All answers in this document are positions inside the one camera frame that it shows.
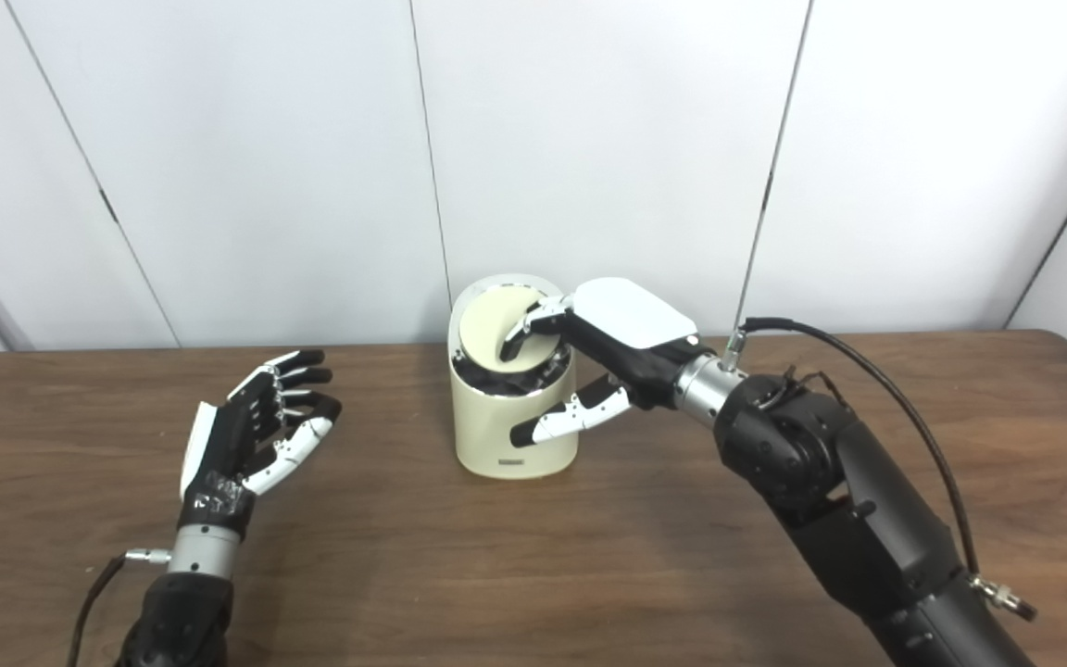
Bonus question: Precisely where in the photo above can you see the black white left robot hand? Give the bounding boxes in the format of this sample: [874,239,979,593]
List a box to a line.
[178,348,344,540]

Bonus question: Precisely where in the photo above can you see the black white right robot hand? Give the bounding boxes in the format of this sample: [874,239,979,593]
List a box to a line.
[499,277,715,449]

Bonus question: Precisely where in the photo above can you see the cream round bin lid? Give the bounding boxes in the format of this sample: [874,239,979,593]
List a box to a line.
[458,285,560,373]

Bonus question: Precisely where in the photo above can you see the black bin liner bag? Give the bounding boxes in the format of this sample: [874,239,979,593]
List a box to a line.
[452,345,576,397]

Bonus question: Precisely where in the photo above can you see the cream-colored cylindrical bin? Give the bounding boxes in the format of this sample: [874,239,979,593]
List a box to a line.
[447,273,580,481]

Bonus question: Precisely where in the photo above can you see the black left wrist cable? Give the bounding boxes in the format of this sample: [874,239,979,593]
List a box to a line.
[66,548,171,667]

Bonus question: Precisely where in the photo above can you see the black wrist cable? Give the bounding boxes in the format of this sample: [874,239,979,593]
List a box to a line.
[721,317,1039,622]
[66,548,171,667]

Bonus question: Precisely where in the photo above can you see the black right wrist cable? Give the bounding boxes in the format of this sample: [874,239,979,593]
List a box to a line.
[721,317,1039,622]

